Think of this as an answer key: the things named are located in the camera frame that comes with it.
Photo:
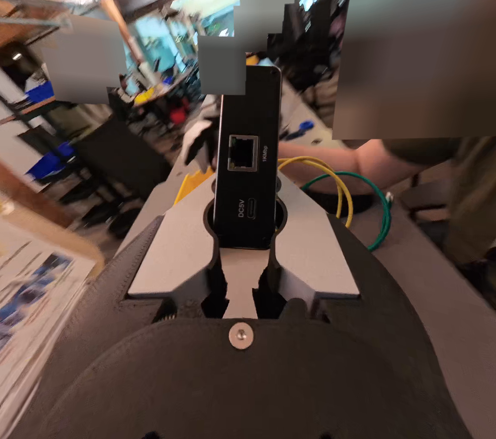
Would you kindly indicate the printed instruction sheet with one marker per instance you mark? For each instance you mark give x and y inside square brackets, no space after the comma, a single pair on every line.
[31,311]

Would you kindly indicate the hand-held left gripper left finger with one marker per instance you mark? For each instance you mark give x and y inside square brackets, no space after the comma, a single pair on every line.
[174,253]

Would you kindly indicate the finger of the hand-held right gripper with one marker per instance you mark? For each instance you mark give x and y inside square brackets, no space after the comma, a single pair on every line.
[193,139]

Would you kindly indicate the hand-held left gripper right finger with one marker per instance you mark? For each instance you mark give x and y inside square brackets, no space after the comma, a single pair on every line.
[314,253]

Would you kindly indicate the yellow plastic bin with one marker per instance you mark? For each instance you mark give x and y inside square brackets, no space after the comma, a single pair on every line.
[190,185]

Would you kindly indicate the wooden display board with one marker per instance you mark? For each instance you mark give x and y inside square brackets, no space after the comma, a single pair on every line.
[58,241]

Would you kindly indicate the blue storage bin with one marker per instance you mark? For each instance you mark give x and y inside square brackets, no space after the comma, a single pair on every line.
[50,162]
[38,92]

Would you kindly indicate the black network switch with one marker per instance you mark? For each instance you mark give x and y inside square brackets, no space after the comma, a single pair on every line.
[248,109]

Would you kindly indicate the black chair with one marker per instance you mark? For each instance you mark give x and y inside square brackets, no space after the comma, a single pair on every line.
[116,160]

